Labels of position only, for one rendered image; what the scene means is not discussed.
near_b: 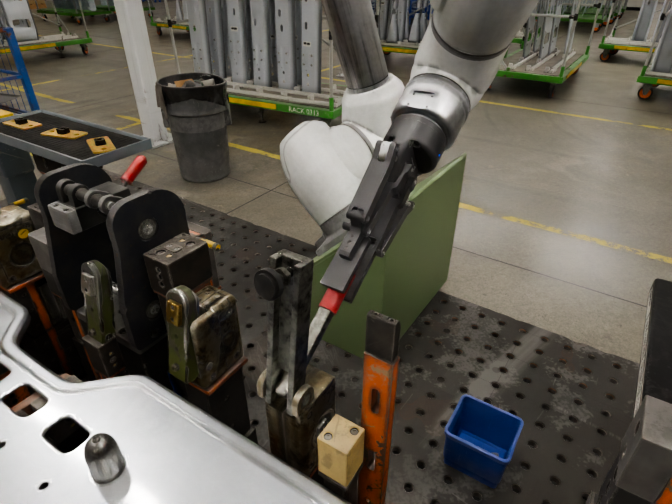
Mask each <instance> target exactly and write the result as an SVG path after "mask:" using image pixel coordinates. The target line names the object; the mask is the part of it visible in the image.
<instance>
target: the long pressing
mask: <svg viewBox="0 0 672 504"><path fill-rule="evenodd" d="M30 323H31V316H30V314H29V312H28V310H27V308H26V307H24V306H23V305H21V304H20V303H18V302H17V301H15V300H14V299H12V298H11V297H9V296H7V295H6V294H4V293H3V292H1V291H0V364H1V365H3V366H4V367H5V368H6V369H8V370H9V371H10V374H9V375H8V376H7V377H5V378H4V379H2V380H0V443H1V442H6V444H5V446H4V447H2V448H1V449H0V504H352V503H350V502H349V501H347V500H345V499H344V498H342V497H341V496H339V495H337V494H336V493H334V492H333V491H331V490H329V489H328V488H326V487H325V486H323V485H321V484H320V483H318V482H317V481H315V480H313V479H312V478H310V477H309V476H307V475H306V474H304V473H302V472H301V471H299V470H298V469H296V468H294V467H293V466H291V465H290V464H288V463H286V462H285V461H283V460H282V459H280V458H278V457H277V456H275V455H274V454H272V453H270V452H269V451H267V450H266V449H264V448H263V447H261V446H259V445H258V444H256V443H255V442H253V441H251V440H250V439H248V438H247V437H245V436H243V435H242V434H240V433H239V432H237V431H235V430H234V429H232V428H231V427H229V426H227V425H226V424H224V423H223V422H221V421H220V420H218V419H216V418H215V417H213V416H212V415H210V414H208V413H207V412H205V411H204V410H202V409H200V408H199V407H197V406H196V405H194V404H192V403H191V402H189V401H188V400H186V399H184V398H183V397H181V396H180V395H178V394H177V393H175V392H173V391H172V390H170V389H169V388H167V387H165V386H164V385H162V384H161V383H159V382H157V381H156V380H154V379H153V378H151V377H148V376H145V375H139V374H132V375H125V376H119V377H113V378H106V379H100V380H94V381H87V382H70V381H67V380H65V379H63V378H62V377H60V376H59V375H57V374H56V373H55V372H53V371H52V370H51V369H49V368H48V367H46V366H45V365H44V364H42V363H41V362H40V361H38V360H37V359H35V358H34V357H33V356H31V355H30V354H29V353H27V352H26V351H24V350H23V349H22V348H20V343H21V341H22V339H23V337H24V335H25V333H26V331H27V329H28V327H29V325H30ZM23 386H29V387H31V388H32V389H33V390H34V391H36V392H37V393H38V394H40V395H41V396H42V397H43V398H45V399H46V400H47V403H46V404H45V405H44V406H43V407H42V408H40V409H39V410H37V411H36V412H34V413H33V414H31V415H30V416H27V417H21V416H19V415H18V414H17V413H16V412H15V411H13V410H12V409H11V408H10V407H9V406H8V405H6V404H5V403H4V399H5V398H6V396H8V395H9V394H11V393H12V392H14V391H16V390H17V389H19V388H21V387H23ZM64 419H71V420H73V421H74V422H75V423H77V424H78V425H79V426H80V427H82V428H83V429H84V430H85V431H87V432H88V433H89V437H88V438H87V440H88V439H89V438H90V437H91V436H93V435H94V434H97V433H107V434H109V435H111V436H112V437H113V438H114V439H115V440H116V441H117V443H118V445H119V447H120V450H121V452H122V455H123V457H124V459H125V461H126V465H125V468H124V470H123V472H122V473H121V474H120V475H119V476H118V477H117V478H116V479H114V480H112V481H110V482H107V483H97V482H95V481H94V480H93V479H92V475H91V473H90V471H89V469H88V466H87V464H86V462H85V459H84V447H85V444H86V442H87V440H86V441H84V442H83V443H82V444H81V445H79V446H78V447H77V448H76V449H74V450H73V451H71V452H68V453H63V452H61V451H60V450H59V449H58V448H57V447H56V446H54V445H53V444H52V443H51V442H50V441H49V440H47V439H46V438H45V433H46V432H47V431H48V430H49V429H50V428H52V427H53V426H54V425H56V424H57V423H58V422H60V421H61V420H64ZM44 482H48V483H49V485H48V487H47V488H45V489H44V490H39V486H40V485H41V484H42V483H44Z"/></svg>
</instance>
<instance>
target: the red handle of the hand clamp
mask: <svg viewBox="0 0 672 504"><path fill-rule="evenodd" d="M354 279H355V274H354V276H353V278H352V280H351V282H350V284H349V286H348V288H347V289H346V291H345V293H344V294H343V293H341V292H338V291H336V290H333V289H330V288H327V290H326V292H325V294H324V296H323V298H322V300H321V302H320V303H319V305H318V307H319V309H318V311H317V313H316V314H315V316H314V318H313V320H312V322H311V324H310V326H309V339H308V353H307V366H308V364H309V362H310V360H311V358H312V356H313V354H314V352H315V350H316V348H317V346H318V344H319V342H320V341H321V339H322V337H323V335H324V333H325V331H326V329H327V327H328V325H329V323H330V321H331V319H332V317H333V315H336V313H337V312H338V310H339V308H340V306H341V304H342V302H343V300H344V298H345V296H346V294H347V292H348V290H349V288H350V286H351V284H352V283H353V281H354ZM275 390H276V391H275V392H276V393H277V394H278V395H280V396H281V397H283V398H285V399H287V392H288V372H287V371H285V373H284V375H283V376H282V378H281V380H280V381H278V382H277V384H276V386H275Z"/></svg>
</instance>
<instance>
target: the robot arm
mask: <svg viewBox="0 0 672 504"><path fill-rule="evenodd" d="M429 1H430V4H431V6H432V8H433V9H434V11H433V14H432V17H431V20H430V22H429V25H428V28H427V30H426V32H425V35H424V37H423V39H422V42H421V44H420V46H419V48H418V50H417V53H416V55H415V60H414V65H413V67H412V70H411V76H410V80H409V83H408V84H407V85H406V87H404V85H403V82H402V81H401V80H400V79H399V78H397V77H396V76H394V75H393V74H391V73H388V70H387V66H386V62H385V57H384V53H383V49H382V45H381V41H380V37H379V33H378V29H377V25H376V21H375V17H374V12H373V8H372V4H371V0H321V3H322V6H323V9H324V13H325V16H326V19H327V22H328V26H329V29H330V32H331V36H332V39H333V42H334V46H335V49H336V52H337V55H338V59H339V62H340V65H341V69H342V72H343V75H344V78H345V82H346V85H347V88H346V90H345V92H344V95H343V97H342V101H341V103H342V124H340V125H338V126H333V127H331V128H330V127H329V126H328V125H327V124H326V123H325V122H322V121H317V120H313V121H305V122H303V123H301V124H299V125H298V126H297V127H295V128H294V129H293V130H292V131H291V132H290V133H289V134H288V135H287V136H286V137H285V138H284V139H283V140H282V142H281V143H280V161H281V165H282V169H283V172H284V174H285V177H286V179H287V181H288V183H289V185H290V187H291V188H292V190H293V192H294V193H295V195H296V196H297V198H298V199H299V201H300V202H301V204H302V205H303V206H304V208H305V209H306V210H307V212H308V213H309V214H310V215H311V216H312V217H313V219H314V220H315V221H316V222H317V224H318V225H319V226H320V228H321V229H322V231H323V233H322V236H321V237H320V238H319V239H318V240H317V241H316V242H315V246H316V247H317V250H316V254H317V255H318V257H319V256H321V255H322V254H323V253H325V252H326V251H328V250H329V249H331V248H332V247H334V246H335V245H337V244H338V243H340V242H341V241H342V243H341V245H340V246H339V248H338V250H337V252H336V254H335V256H334V257H333V259H332V261H331V263H330V265H329V267H328V268H327V270H326V272H325V274H324V276H323V278H322V279H321V281H320V283H321V284H322V285H323V286H325V287H327V288H330V289H333V290H336V291H338V292H341V293H343V294H344V293H345V291H346V289H347V288H348V286H349V284H350V282H351V280H352V278H353V276H354V274H355V279H354V281H353V283H352V284H351V286H350V288H349V290H348V292H347V294H346V296H345V298H344V300H343V301H345V302H347V303H350V304H351V303H352V302H353V300H354V298H355V296H356V294H357V292H358V290H359V288H360V286H361V284H362V282H363V280H364V278H365V276H366V274H367V272H368V270H369V268H370V266H371V264H372V262H373V260H374V258H375V256H377V257H380V258H383V256H384V255H385V253H386V251H387V250H388V248H389V246H390V244H391V243H392V241H393V239H394V238H395V236H396V234H397V232H398V231H399V229H400V227H401V225H402V224H403V222H404V220H405V219H406V217H407V215H408V214H409V213H410V212H411V211H412V210H413V209H414V206H415V203H414V202H413V201H409V195H410V193H411V192H412V191H413V190H414V188H415V186H416V183H417V177H418V176H420V175H422V174H426V173H429V172H431V171H433V170H434V169H435V168H436V166H437V164H438V162H439V160H440V158H441V156H442V154H443V152H444V151H446V150H447V149H449V148H450V147H451V146H452V145H453V144H454V142H455V140H456V138H457V136H458V134H459V132H460V130H461V128H462V126H463V124H464V123H465V121H466V120H467V118H468V115H469V112H470V111H471V110H472V108H474V107H475V106H476V105H477V104H478V103H479V101H480V100H481V98H482V96H483V95H484V93H485V91H486V90H487V89H488V88H489V86H490V85H491V83H492V82H493V80H494V78H495V76H496V74H497V72H498V70H499V68H500V65H501V63H502V60H503V58H504V56H505V54H506V52H507V50H508V48H509V46H510V44H511V42H512V40H513V39H514V37H515V36H516V34H517V32H518V31H519V30H520V29H521V28H522V27H523V26H524V24H525V23H526V21H527V20H528V18H529V17H530V15H531V13H532V12H533V10H534V8H535V7H536V5H537V3H538V1H539V0H429ZM322 224H323V225H322Z"/></svg>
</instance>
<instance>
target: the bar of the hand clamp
mask: <svg viewBox="0 0 672 504"><path fill-rule="evenodd" d="M313 267H314V260H313V259H311V258H309V257H305V256H303V255H300V254H297V253H294V252H291V251H289V250H286V249H282V250H280V251H278V252H277V253H275V254H273V255H271V256H270V257H269V268H263V269H261V270H259V271H258V272H257V273H256V274H255V276H254V286H255V289H256V291H257V293H258V294H259V295H260V296H261V297H262V298H264V299H265V300H268V328H267V368H266V402H267V403H269V404H272V403H273V402H274V401H275V400H276V399H277V398H279V397H280V395H278V394H277V393H276V392H275V391H276V390H275V386H276V384H277V382H278V381H280V380H281V378H282V376H283V375H284V370H285V371H287V372H288V392H287V412H286V413H287V414H289V415H290V416H293V415H292V408H291V404H292V400H293V397H294V395H295V394H296V392H297V391H298V390H299V388H300V387H301V386H302V385H304V384H305V381H306V367H307V353H308V339H309V324H310V310H311V296H312V282H313Z"/></svg>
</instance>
